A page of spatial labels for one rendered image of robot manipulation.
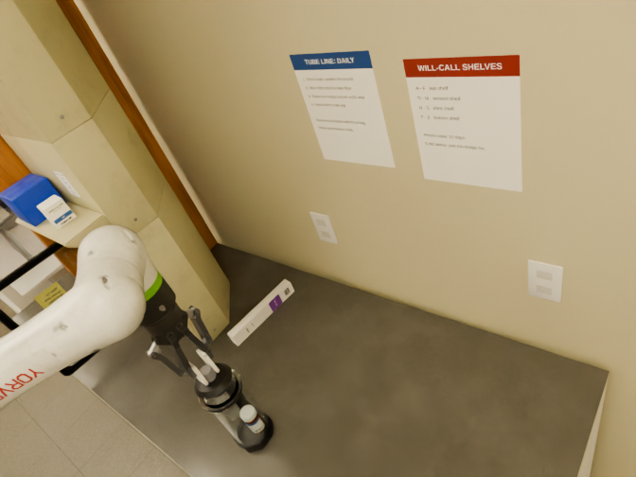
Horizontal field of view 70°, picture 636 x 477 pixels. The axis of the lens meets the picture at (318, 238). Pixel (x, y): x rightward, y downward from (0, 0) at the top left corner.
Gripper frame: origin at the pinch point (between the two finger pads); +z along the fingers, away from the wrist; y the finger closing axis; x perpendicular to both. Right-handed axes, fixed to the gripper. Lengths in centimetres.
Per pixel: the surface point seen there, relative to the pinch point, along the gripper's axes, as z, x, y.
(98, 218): -25.9, -35.4, -10.6
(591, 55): -42, 58, -57
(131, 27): -55, -57, -55
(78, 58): -56, -44, -32
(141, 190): -24.6, -35.7, -23.4
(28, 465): 125, -174, 67
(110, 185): -31, -35, -18
